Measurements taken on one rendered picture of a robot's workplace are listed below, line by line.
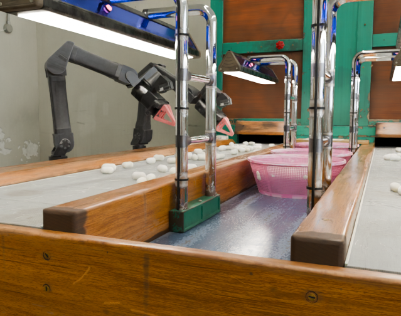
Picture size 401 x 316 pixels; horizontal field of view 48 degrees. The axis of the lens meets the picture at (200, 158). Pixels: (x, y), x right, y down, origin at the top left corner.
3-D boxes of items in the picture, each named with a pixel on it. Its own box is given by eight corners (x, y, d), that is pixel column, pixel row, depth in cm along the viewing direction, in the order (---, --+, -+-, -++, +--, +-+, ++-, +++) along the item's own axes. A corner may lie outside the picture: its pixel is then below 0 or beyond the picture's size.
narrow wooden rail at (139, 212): (42, 289, 59) (40, 208, 58) (293, 162, 226) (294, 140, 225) (76, 296, 57) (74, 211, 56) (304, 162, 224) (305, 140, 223)
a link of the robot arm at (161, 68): (204, 92, 195) (156, 59, 207) (194, 91, 187) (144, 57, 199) (192, 116, 199) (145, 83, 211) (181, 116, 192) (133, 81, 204)
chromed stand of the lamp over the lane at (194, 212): (95, 223, 88) (91, -11, 83) (145, 204, 106) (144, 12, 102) (183, 233, 80) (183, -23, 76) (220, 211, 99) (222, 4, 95)
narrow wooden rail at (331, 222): (287, 336, 47) (289, 234, 46) (361, 165, 214) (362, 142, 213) (341, 346, 45) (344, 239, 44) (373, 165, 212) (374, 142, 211)
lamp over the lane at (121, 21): (-6, 10, 66) (-8, -40, 65) (174, 59, 123) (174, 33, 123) (36, 5, 63) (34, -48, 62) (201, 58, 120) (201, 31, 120)
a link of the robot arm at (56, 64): (134, 72, 167) (53, 39, 155) (140, 70, 159) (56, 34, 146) (123, 103, 166) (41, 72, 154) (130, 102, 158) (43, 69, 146)
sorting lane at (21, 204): (-111, 221, 70) (-113, 207, 70) (236, 147, 237) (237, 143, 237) (40, 242, 59) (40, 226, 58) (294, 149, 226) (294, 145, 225)
